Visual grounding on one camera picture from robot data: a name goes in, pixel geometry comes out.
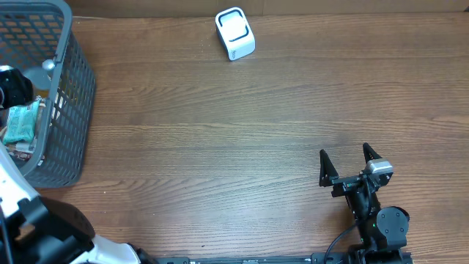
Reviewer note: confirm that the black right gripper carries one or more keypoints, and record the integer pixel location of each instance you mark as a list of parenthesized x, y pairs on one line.
[(350, 183)]

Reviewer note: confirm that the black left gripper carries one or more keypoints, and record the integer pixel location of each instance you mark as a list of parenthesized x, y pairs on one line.
[(16, 86)]

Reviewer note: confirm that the yellow oil bottle silver cap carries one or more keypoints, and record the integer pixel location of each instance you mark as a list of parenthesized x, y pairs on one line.
[(40, 76)]

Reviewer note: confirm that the brown cookie bag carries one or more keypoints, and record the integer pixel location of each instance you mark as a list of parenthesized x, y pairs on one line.
[(22, 150)]

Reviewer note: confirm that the teal snack packet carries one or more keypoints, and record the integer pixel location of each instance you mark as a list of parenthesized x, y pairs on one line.
[(21, 123)]

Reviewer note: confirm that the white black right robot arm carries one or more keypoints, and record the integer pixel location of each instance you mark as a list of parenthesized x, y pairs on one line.
[(383, 231)]

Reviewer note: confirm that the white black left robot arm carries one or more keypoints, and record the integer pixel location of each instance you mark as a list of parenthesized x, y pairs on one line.
[(36, 229)]

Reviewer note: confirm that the white barcode scanner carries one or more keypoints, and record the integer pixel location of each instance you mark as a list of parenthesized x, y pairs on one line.
[(235, 33)]

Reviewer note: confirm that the grey plastic shopping basket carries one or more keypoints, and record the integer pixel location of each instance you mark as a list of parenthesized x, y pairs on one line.
[(32, 32)]

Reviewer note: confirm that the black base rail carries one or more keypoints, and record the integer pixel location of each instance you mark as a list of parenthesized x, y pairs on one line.
[(253, 260)]

